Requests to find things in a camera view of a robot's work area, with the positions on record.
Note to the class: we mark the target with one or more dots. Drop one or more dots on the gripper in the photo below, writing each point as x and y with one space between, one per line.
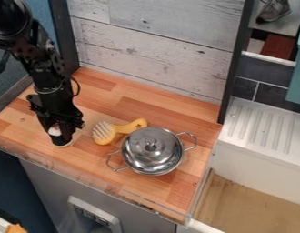
55 104

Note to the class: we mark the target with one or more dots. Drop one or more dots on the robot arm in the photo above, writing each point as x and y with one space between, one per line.
39 57

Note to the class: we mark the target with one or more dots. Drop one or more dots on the black toy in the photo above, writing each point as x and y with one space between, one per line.
64 143

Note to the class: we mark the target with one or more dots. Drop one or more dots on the yellow brush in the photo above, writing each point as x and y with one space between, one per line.
110 131

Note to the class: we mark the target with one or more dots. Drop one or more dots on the silver lid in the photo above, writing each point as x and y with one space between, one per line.
151 149

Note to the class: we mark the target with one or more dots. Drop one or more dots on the silver pot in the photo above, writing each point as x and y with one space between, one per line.
152 151

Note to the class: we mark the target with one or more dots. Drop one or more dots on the teal bin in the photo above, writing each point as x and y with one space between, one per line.
298 72

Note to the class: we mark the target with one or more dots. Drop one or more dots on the grey shoe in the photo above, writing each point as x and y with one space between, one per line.
274 11

